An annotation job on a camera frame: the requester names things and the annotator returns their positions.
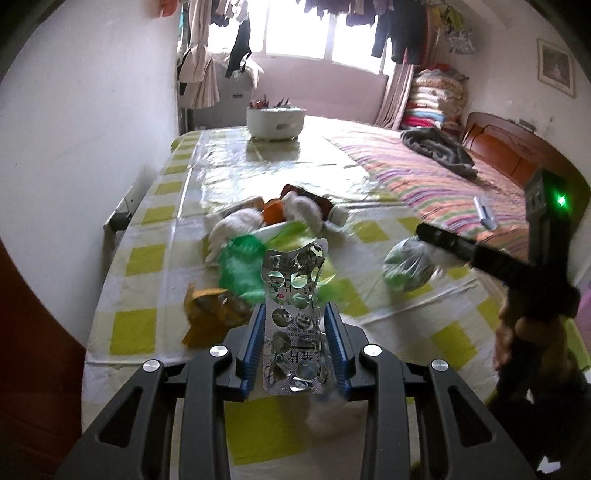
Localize silver pill blister pack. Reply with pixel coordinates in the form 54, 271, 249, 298
262, 238, 331, 396

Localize dark hanging clothes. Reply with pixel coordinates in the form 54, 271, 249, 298
304, 0, 429, 66

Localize beige curtain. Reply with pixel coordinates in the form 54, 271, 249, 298
177, 0, 219, 110

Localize checkered yellow white tablecloth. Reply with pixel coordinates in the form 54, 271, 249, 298
81, 127, 505, 480

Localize white remote on bed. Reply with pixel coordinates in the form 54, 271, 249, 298
474, 196, 498, 231

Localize white round pot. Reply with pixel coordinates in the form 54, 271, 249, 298
246, 102, 307, 141

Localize wooden bed headboard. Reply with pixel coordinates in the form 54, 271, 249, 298
462, 112, 590, 235

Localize dark green fuzzy plush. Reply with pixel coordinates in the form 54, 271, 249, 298
383, 236, 436, 292

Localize person's right hand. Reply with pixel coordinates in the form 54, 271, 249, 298
493, 295, 578, 378

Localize dark red wooden door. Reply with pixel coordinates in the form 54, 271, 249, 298
1, 248, 85, 479

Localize stack of folded quilts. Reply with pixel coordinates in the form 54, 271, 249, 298
400, 68, 469, 138

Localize framed wall picture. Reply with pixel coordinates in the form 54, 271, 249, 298
537, 38, 576, 98

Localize brown small bottle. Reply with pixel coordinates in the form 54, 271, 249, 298
280, 184, 349, 227

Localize dark grey blanket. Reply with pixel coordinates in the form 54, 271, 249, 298
401, 127, 478, 180

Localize white crumpled tissue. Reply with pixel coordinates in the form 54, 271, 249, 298
204, 208, 263, 264

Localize green plastic bag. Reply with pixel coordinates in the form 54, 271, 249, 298
217, 221, 356, 305

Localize yellow foil snack wrapper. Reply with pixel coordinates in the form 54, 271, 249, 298
182, 284, 253, 349

